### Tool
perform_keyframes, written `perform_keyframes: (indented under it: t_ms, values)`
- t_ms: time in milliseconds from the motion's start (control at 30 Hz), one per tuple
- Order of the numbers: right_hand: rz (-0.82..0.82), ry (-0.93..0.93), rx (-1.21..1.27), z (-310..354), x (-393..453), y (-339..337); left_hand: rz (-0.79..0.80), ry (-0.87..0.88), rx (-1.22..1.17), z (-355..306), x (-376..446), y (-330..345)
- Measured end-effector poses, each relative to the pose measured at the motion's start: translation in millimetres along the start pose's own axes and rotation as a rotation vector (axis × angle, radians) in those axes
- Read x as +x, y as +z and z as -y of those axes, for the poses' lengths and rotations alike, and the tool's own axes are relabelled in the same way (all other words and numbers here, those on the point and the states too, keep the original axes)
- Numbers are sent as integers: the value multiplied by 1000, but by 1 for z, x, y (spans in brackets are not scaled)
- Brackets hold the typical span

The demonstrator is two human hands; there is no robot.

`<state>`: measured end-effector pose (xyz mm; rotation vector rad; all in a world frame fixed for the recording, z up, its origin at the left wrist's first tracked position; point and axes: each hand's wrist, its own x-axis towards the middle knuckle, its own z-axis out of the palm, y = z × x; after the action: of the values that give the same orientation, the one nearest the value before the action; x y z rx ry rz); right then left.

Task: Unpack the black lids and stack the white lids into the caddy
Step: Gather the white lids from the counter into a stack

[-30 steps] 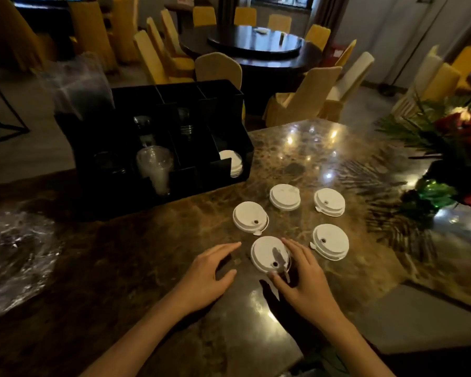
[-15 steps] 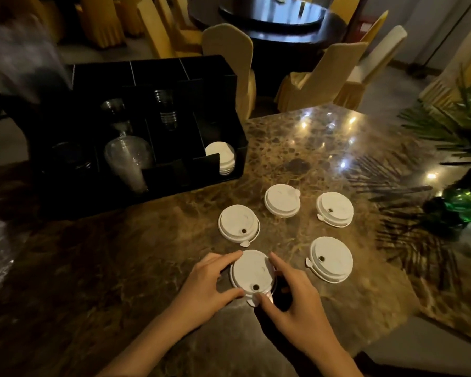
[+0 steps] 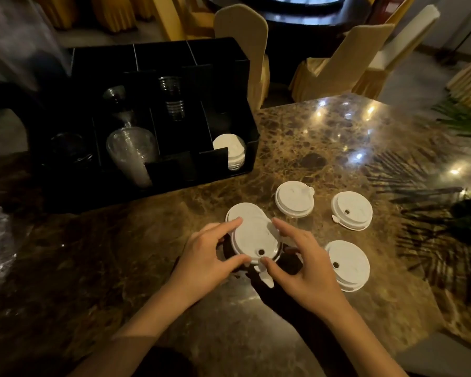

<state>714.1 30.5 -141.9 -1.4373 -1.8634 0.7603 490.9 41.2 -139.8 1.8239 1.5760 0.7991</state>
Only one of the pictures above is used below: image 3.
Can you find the person's right hand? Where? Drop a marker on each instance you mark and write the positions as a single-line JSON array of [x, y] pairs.
[[310, 278]]

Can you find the person's left hand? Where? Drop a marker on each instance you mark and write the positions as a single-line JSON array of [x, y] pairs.
[[198, 266]]

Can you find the person's left thumb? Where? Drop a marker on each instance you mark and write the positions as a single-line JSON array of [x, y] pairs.
[[235, 263]]

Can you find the person's right thumb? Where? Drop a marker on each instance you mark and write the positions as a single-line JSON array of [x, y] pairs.
[[276, 271]]

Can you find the white plastic cup lid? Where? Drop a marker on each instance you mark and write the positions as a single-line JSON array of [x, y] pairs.
[[353, 210], [349, 266], [239, 211], [294, 199], [257, 235]]

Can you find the person's right forearm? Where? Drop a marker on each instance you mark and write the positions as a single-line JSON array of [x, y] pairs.
[[367, 345]]

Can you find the person's left forearm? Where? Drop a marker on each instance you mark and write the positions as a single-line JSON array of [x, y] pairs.
[[141, 333]]

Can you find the stack of white lids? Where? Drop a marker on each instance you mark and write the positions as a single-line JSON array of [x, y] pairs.
[[228, 149]]

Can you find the stack of large clear cups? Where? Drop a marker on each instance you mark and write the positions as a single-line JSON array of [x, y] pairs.
[[130, 153]]

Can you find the stack of small clear cups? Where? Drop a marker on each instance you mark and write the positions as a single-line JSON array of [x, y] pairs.
[[172, 98]]

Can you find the stack of clear lids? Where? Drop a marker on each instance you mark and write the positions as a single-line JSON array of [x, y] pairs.
[[70, 149]]

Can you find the black compartment organizer box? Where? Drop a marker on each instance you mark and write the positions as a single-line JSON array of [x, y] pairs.
[[172, 62]]

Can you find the cream covered chair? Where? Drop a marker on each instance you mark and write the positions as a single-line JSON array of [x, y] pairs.
[[341, 66], [469, 80], [241, 39], [404, 39]]

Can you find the dark round table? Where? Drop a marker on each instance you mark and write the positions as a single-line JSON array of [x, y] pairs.
[[298, 11]]

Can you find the row of yellow covered chairs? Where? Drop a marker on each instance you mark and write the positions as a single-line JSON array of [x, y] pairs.
[[114, 11]]

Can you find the large clear plastic bag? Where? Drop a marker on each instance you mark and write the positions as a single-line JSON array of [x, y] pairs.
[[15, 39]]

